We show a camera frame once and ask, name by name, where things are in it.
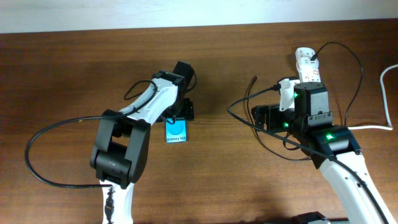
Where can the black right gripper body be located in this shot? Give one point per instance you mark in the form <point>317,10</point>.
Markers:
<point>259,116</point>

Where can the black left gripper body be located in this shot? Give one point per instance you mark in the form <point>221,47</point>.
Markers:
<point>183,109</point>

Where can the blue Galaxy smartphone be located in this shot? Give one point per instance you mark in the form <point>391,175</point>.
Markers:
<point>177,132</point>

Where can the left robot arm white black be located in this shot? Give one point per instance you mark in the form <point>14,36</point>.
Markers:
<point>121,145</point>

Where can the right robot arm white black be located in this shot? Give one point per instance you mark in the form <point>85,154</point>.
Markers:
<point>303,112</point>

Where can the white charger plug adapter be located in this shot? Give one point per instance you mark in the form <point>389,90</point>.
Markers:
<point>303,57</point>

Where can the white power strip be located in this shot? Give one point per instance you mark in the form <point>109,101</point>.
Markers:
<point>308,74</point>

